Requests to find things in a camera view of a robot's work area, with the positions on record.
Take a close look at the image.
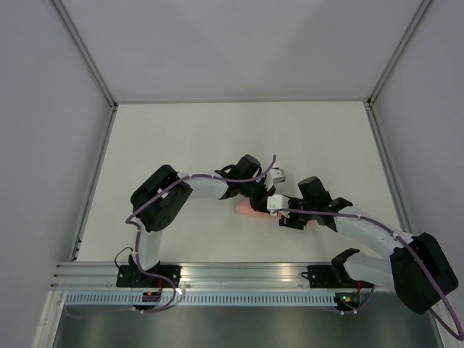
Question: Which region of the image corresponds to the pink cloth napkin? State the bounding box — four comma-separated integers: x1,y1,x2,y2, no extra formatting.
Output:
234,196,312,229

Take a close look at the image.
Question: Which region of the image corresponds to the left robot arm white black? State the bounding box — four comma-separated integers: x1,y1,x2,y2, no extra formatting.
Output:
125,154,286,287

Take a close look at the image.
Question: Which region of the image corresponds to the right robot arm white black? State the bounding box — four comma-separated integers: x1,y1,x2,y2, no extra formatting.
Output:
267,176,458,314

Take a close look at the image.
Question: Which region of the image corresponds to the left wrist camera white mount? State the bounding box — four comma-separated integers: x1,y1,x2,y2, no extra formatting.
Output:
265,167,286,191

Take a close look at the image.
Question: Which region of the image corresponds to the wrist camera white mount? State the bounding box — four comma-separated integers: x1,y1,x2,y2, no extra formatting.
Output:
265,167,286,191
267,194,290,218

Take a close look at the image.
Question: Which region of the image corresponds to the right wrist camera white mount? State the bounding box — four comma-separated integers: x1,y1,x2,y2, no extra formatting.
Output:
267,194,290,218

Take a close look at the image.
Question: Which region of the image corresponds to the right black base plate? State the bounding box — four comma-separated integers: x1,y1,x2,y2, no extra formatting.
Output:
300,265,373,289

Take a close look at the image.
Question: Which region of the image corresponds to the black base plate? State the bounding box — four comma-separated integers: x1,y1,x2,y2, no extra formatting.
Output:
300,265,373,289
116,264,181,289

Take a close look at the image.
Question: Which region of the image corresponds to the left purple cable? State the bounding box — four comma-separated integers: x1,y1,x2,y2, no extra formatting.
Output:
65,154,278,320

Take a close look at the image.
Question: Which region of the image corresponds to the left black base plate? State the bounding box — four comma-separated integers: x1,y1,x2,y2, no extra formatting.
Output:
116,264,181,289

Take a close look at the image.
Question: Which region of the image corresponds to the white slotted cable duct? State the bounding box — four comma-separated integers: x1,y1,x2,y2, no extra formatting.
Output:
65,291,336,307

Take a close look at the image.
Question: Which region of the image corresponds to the aluminium front rail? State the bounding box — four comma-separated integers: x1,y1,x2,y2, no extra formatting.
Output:
50,261,445,291

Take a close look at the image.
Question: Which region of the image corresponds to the right aluminium frame post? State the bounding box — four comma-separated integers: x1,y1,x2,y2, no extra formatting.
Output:
365,0,434,108

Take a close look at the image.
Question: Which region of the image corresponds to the aluminium frame post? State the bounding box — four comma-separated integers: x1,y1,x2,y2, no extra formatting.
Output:
49,0,117,110
365,0,434,108

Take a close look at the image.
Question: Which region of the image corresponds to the left aluminium frame post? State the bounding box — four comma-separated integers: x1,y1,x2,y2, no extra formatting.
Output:
49,0,117,110

